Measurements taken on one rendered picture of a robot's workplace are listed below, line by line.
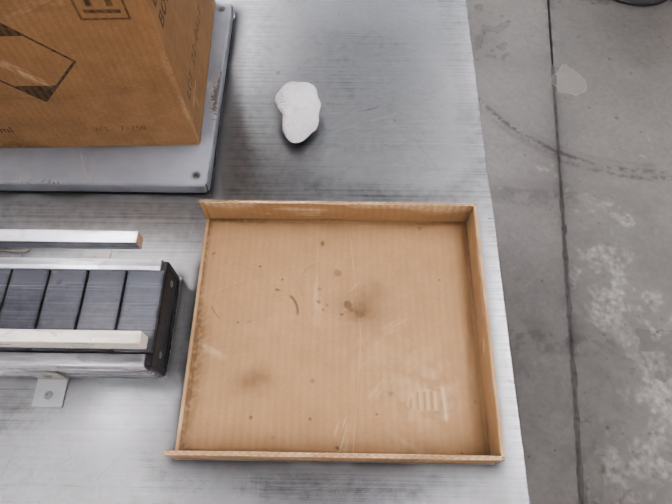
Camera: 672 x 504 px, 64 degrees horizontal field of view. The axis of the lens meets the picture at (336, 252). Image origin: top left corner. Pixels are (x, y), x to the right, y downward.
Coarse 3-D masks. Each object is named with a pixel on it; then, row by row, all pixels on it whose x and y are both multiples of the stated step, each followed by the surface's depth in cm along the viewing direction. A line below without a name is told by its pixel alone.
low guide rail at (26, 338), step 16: (0, 336) 47; (16, 336) 47; (32, 336) 47; (48, 336) 47; (64, 336) 47; (80, 336) 47; (96, 336) 47; (112, 336) 47; (128, 336) 47; (144, 336) 48
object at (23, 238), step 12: (0, 240) 45; (12, 240) 45; (24, 240) 45; (36, 240) 45; (48, 240) 45; (60, 240) 45; (72, 240) 45; (84, 240) 45; (96, 240) 45; (108, 240) 45; (120, 240) 45; (132, 240) 45
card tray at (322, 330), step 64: (256, 256) 59; (320, 256) 59; (384, 256) 59; (448, 256) 59; (256, 320) 56; (320, 320) 56; (384, 320) 56; (448, 320) 56; (192, 384) 53; (256, 384) 53; (320, 384) 53; (384, 384) 53; (448, 384) 53; (192, 448) 50; (256, 448) 50; (320, 448) 50; (384, 448) 50; (448, 448) 50
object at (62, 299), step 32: (0, 288) 52; (32, 288) 52; (64, 288) 52; (96, 288) 52; (128, 288) 52; (160, 288) 52; (0, 320) 51; (32, 320) 51; (64, 320) 51; (96, 320) 51; (128, 320) 51; (64, 352) 52; (96, 352) 52; (128, 352) 50
